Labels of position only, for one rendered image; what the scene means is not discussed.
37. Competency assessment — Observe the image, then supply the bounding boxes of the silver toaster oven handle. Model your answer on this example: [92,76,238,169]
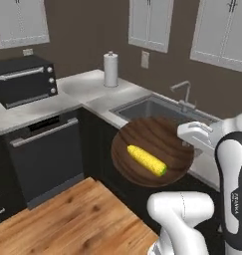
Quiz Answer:
[0,66,46,82]

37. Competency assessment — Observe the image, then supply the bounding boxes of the steel sink basin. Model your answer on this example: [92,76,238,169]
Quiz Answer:
[109,94,223,134]

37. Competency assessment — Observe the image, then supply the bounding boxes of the white paper towel roll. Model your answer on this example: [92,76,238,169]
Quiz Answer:
[103,50,120,89]

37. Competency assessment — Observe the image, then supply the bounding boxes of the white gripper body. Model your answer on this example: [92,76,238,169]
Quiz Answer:
[176,121,216,149]

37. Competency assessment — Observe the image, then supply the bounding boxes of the white wall cabinet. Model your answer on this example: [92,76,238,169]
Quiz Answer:
[127,0,175,55]
[189,0,242,75]
[0,0,51,50]

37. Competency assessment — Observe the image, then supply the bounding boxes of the brown wooden bowl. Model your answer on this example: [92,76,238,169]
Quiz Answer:
[111,116,196,188]

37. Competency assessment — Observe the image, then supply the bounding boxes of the black dishwasher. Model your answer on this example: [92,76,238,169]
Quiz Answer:
[3,111,86,210]

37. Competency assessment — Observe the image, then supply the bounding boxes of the black base cabinet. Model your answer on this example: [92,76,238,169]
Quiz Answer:
[80,107,226,255]

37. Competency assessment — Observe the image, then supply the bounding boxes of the silver dishwasher handle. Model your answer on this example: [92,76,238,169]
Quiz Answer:
[10,118,80,148]

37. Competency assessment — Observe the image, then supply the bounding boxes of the yellow corn cob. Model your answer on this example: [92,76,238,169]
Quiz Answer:
[126,144,168,177]

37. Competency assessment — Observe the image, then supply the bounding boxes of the black toaster oven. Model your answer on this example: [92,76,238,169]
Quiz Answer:
[0,54,59,111]

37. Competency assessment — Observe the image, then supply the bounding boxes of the grey sink faucet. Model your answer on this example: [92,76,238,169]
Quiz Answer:
[169,80,197,114]

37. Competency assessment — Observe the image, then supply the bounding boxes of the black drawer stack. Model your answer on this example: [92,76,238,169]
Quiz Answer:
[0,134,28,227]

